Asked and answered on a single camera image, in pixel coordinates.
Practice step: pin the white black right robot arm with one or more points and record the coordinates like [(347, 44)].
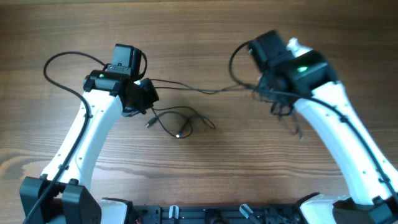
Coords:
[(302, 79)]

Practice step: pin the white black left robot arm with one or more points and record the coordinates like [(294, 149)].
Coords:
[(61, 194)]

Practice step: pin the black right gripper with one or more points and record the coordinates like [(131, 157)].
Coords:
[(280, 106)]

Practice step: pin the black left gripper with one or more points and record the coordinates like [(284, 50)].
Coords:
[(143, 98)]

